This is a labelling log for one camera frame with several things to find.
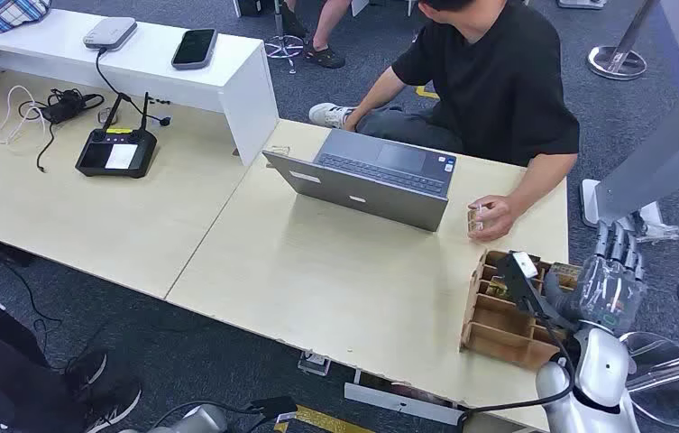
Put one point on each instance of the white desk shelf riser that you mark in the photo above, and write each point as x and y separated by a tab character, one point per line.
148	66

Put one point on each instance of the grey power adapter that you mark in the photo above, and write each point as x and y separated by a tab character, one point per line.
110	32

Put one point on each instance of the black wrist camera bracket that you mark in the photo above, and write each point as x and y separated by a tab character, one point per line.
521	281

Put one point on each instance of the grey laptop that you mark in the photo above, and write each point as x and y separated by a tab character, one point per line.
369	191

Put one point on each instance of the chrome stanchion post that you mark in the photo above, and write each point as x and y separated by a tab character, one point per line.
617	60

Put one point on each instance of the small beige card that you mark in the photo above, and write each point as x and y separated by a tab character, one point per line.
474	220

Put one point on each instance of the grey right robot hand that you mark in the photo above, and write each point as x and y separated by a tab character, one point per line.
611	299

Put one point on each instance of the gold patterned card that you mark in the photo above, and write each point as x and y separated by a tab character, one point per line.
497	288

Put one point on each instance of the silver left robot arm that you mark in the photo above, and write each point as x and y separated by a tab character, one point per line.
192	421

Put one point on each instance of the person's left hand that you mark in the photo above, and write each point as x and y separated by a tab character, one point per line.
497	218

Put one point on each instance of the grey kiosk stand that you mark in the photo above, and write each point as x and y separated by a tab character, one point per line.
667	161

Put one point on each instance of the black smartphone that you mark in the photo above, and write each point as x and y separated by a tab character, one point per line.
194	48

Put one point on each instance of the chrome chair base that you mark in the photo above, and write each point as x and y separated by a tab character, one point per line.
283	46

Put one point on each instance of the wooden card organizer box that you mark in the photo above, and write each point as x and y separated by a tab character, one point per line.
497	334

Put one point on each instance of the person in black sandals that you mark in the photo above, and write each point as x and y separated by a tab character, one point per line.
322	36

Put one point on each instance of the black remote controller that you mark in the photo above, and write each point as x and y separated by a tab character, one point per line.
117	154

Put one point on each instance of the plaid cloth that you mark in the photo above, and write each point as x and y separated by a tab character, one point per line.
1	13

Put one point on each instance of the small white floor socket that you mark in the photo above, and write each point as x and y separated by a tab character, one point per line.
314	363

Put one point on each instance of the white bar under desk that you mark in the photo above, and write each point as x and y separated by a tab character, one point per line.
402	404

